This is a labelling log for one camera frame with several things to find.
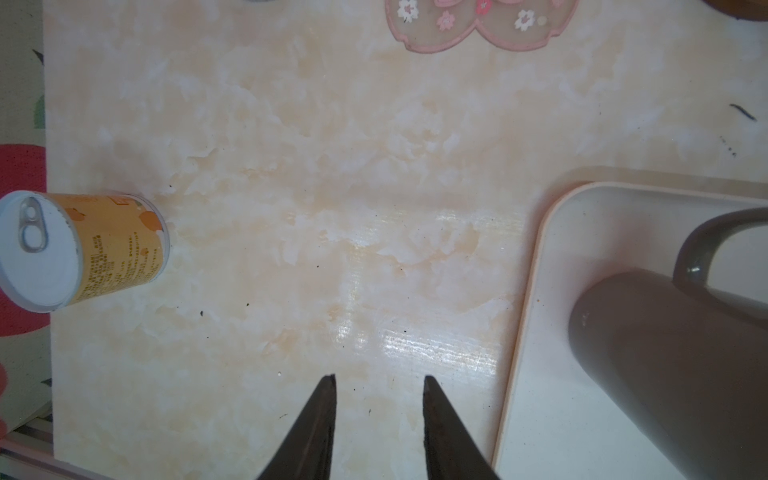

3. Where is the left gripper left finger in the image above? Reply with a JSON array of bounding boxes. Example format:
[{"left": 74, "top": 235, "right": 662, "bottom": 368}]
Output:
[{"left": 257, "top": 374, "right": 337, "bottom": 480}]

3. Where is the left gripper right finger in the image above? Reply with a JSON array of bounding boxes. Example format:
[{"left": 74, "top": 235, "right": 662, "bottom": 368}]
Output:
[{"left": 422, "top": 375, "right": 499, "bottom": 480}]

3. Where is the grey mug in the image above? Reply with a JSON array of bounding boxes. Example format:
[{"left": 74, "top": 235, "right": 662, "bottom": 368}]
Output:
[{"left": 568, "top": 208, "right": 767, "bottom": 479}]

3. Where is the pink flower coaster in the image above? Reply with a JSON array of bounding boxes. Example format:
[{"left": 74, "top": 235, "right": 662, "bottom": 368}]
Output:
[{"left": 384, "top": 0, "right": 579, "bottom": 54}]

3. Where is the brown wooden round coaster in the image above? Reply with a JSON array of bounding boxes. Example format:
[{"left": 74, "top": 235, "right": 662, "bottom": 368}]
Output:
[{"left": 704, "top": 0, "right": 768, "bottom": 22}]

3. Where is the translucent plastic tray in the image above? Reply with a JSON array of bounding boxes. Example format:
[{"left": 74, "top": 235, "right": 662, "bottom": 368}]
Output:
[{"left": 493, "top": 182, "right": 764, "bottom": 479}]

